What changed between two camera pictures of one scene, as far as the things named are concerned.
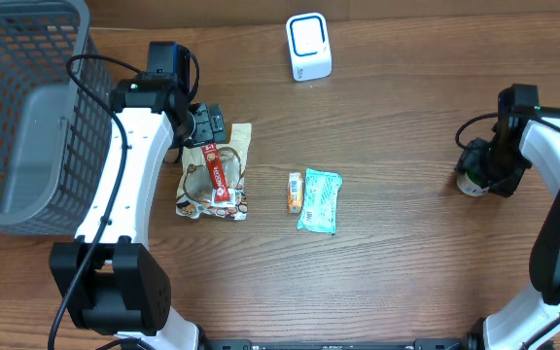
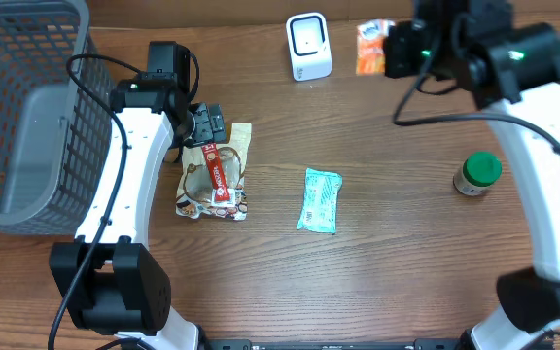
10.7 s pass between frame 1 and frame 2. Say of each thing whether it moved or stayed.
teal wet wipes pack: stayed
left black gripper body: stayed
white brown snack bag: stayed
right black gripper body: moved
